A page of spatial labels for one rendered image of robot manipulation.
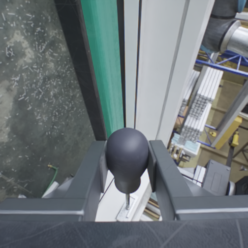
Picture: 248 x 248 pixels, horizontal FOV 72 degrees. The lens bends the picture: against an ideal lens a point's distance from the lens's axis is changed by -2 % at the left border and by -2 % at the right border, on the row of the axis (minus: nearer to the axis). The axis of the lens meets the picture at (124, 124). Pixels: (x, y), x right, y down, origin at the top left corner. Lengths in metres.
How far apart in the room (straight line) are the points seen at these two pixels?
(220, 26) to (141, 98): 0.82
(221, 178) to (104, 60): 0.37
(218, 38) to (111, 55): 0.88
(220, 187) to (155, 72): 0.31
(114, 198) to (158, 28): 0.26
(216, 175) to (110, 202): 0.25
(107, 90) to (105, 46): 0.05
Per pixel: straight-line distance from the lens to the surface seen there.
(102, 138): 0.29
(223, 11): 1.02
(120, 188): 0.19
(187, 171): 0.45
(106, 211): 0.32
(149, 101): 0.26
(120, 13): 0.21
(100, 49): 0.17
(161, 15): 0.20
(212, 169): 0.46
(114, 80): 0.20
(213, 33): 1.05
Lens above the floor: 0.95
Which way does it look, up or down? 18 degrees down
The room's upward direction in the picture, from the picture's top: 113 degrees clockwise
